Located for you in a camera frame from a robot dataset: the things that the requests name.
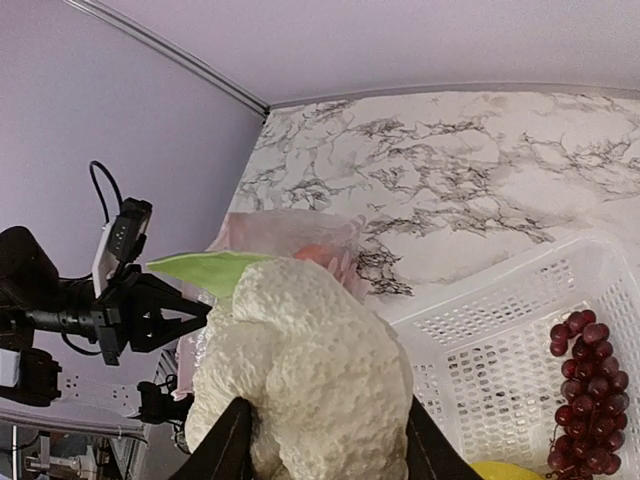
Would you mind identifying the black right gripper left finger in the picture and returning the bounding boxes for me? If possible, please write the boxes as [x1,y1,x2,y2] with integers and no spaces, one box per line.
[169,398,253,480]

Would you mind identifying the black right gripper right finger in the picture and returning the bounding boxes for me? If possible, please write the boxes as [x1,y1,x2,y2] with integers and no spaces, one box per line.
[406,397,482,480]

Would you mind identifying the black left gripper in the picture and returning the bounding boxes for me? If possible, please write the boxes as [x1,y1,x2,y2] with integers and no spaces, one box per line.
[97,265,210,366]

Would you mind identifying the white toy cauliflower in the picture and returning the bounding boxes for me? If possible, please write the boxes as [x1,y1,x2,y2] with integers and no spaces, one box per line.
[149,252,413,479]

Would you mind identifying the orange toy pumpkin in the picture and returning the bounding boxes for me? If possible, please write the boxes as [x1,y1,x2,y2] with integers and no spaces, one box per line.
[293,244,341,273]

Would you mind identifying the clear zip top bag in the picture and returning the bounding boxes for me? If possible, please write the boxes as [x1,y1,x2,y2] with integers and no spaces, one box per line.
[169,209,371,401]

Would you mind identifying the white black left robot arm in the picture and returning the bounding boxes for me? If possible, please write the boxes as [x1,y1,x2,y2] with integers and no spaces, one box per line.
[1,226,211,407]

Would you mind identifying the white plastic mesh basket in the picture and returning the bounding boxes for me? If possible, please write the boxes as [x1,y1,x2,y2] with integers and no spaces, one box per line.
[393,233,639,474]

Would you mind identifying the dark red toy grapes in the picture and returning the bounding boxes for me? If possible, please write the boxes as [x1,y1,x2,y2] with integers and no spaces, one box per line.
[547,309,630,479]

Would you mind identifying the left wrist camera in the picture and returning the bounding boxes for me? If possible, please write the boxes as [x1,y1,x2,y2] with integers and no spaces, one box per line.
[91,197,154,304]

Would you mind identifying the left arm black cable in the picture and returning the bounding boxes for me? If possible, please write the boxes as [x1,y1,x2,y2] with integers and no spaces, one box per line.
[88,159,124,226]

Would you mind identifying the left aluminium frame post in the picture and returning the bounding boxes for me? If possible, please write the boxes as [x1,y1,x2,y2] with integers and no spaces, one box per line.
[65,0,271,122]

